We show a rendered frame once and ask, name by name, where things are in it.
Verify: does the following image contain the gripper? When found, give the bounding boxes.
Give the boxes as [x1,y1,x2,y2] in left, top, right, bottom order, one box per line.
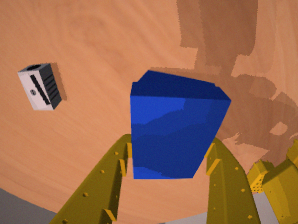
[49,134,261,224]

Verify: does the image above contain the pencil sharpener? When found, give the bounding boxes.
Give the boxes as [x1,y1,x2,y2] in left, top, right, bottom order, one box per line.
[17,63,62,110]

